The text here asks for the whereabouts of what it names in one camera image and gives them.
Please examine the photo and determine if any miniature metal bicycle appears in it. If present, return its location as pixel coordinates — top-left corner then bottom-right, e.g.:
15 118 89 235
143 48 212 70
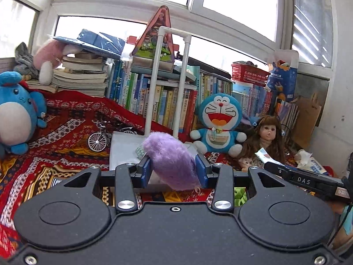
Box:
87 123 136 152

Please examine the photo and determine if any blue robot cat plush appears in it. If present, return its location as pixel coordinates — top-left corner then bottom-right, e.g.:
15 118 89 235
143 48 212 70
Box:
189 92 247 157

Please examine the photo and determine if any crumpled white tissue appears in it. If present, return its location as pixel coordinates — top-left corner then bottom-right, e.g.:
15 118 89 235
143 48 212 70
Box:
293 149 314 169

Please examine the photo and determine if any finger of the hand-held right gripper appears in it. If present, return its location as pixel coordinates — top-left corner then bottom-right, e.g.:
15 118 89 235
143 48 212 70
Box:
264 161 293 182

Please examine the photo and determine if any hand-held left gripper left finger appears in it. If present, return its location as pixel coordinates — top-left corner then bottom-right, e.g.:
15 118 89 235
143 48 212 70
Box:
59 156 152 214

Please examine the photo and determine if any grey plush toy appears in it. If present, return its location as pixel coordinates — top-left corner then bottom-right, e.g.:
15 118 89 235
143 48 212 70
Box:
13 42 39 78

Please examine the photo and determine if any white pipe frame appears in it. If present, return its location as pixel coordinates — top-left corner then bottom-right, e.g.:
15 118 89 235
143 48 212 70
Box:
145 26 192 140

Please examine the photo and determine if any brown-haired doll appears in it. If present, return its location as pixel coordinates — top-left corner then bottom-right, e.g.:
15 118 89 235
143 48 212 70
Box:
238 115 288 172

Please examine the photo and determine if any long black case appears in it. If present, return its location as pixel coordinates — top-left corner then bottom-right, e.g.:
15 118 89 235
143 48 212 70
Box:
176 52 232 80

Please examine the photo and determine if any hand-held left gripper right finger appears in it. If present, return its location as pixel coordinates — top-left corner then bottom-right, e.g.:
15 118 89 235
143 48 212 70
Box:
194 154 289 214

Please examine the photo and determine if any brown cardboard sheet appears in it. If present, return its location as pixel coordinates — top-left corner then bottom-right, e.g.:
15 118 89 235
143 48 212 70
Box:
292 92 322 150

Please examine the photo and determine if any colourful triangular box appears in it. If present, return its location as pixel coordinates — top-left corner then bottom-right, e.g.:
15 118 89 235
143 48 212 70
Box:
130 5 176 74

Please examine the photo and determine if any purple fuzzy plush pouch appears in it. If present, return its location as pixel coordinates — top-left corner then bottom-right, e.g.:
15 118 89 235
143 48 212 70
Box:
142 132 201 193

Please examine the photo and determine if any blue flat folder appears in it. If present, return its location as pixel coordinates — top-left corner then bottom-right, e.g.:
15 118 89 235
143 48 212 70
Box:
52 29 128 60

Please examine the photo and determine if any red plastic basket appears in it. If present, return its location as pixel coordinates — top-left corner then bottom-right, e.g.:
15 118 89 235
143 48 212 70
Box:
231 61 271 87

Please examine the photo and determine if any white window frame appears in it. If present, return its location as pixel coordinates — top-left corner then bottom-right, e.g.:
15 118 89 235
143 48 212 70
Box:
0 0 335 80

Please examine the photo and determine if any stack of lying books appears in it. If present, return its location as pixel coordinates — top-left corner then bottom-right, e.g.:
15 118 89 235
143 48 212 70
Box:
26 53 110 98

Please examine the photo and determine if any blue round plush toy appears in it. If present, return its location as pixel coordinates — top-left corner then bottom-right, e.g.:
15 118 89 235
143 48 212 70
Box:
0 71 48 155

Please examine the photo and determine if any green cloth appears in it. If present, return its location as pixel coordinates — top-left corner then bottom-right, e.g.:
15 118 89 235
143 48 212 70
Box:
233 187 248 206

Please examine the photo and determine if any short row of upright books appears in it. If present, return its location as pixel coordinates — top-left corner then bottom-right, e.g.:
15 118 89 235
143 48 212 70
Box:
231 82 300 128

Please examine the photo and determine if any red patterned blanket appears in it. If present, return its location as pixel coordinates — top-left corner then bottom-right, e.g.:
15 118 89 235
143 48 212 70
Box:
0 89 250 256

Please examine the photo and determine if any long row of upright books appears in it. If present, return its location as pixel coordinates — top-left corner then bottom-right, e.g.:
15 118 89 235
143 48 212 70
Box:
106 59 234 135

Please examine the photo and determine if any blue printed package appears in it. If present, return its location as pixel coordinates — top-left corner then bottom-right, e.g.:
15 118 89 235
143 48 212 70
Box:
265 49 300 103

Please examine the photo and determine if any pink plush toy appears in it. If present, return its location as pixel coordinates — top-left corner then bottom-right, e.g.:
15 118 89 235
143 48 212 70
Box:
33 39 84 86

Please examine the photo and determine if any white tissue packet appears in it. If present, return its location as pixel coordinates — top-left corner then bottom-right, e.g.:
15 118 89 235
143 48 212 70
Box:
255 147 281 168

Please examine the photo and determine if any white shallow cardboard box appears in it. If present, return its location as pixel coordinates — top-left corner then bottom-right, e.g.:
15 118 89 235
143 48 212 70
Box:
109 131 199 193

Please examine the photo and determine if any white and blue wipes pack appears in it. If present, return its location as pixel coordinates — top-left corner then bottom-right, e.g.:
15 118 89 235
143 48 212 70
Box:
307 157 331 176

